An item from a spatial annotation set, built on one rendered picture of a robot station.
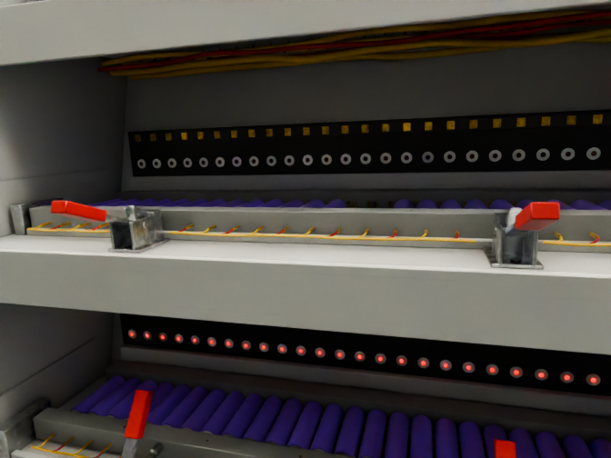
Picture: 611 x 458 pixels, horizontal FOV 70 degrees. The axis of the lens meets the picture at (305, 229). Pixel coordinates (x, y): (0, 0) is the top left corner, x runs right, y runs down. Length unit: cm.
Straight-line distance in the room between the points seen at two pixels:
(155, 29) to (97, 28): 5
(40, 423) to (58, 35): 35
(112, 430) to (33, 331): 13
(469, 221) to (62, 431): 40
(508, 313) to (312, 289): 12
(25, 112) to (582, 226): 48
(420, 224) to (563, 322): 11
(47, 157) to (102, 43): 16
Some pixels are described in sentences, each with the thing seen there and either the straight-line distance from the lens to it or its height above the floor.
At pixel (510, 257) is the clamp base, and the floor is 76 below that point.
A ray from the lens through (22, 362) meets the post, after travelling 52.
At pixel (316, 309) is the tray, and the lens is 29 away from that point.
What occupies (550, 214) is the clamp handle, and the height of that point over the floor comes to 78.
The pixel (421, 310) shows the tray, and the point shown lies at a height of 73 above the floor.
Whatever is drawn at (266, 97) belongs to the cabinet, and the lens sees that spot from 53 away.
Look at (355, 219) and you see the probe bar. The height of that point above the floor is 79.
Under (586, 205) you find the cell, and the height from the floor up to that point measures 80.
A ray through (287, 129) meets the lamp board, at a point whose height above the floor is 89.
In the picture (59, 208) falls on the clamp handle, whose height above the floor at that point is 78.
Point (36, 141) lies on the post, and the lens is 52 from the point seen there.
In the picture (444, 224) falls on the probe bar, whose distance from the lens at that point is 32.
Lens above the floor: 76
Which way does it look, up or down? 3 degrees up
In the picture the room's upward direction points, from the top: 2 degrees clockwise
